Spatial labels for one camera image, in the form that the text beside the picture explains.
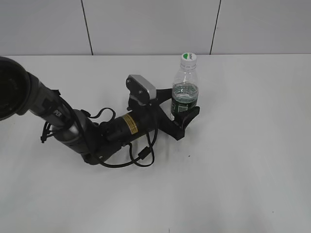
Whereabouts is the white bottle cap green logo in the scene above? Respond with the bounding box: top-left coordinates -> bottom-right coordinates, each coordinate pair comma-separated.
180,52 -> 197,70

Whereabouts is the clear water bottle green label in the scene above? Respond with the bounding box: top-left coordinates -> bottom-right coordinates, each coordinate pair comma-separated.
170,65 -> 199,120

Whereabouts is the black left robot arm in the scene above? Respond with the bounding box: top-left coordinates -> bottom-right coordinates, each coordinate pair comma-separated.
0,57 -> 200,167

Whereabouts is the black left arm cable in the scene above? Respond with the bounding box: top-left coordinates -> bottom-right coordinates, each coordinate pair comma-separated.
40,97 -> 159,168

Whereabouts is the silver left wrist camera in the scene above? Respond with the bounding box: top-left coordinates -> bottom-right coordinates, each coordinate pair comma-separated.
126,74 -> 156,106

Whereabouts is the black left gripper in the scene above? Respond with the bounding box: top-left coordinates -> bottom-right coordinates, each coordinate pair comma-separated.
152,88 -> 200,140

